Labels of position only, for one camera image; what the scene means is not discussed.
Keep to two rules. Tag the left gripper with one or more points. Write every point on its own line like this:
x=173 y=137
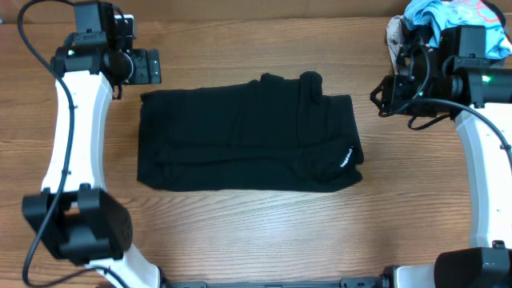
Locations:
x=147 y=71

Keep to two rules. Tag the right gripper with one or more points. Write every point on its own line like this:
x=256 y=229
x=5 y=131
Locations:
x=395 y=97

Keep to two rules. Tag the black knit garment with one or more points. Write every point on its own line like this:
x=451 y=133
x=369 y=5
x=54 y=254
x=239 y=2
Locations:
x=267 y=134

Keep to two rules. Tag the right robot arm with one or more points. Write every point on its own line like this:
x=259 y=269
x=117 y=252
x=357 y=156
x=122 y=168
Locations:
x=456 y=80

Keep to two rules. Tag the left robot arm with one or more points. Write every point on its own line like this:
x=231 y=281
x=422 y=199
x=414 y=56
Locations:
x=73 y=216

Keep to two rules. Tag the beige garment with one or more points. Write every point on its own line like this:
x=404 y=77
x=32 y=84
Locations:
x=394 y=34

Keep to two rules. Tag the light blue shirt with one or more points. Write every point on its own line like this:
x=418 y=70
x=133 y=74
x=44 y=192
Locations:
x=441 y=15

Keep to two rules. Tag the cardboard back panel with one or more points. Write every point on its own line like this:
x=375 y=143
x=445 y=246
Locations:
x=177 y=10

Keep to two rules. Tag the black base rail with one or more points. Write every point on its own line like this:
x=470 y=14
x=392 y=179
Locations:
x=366 y=282

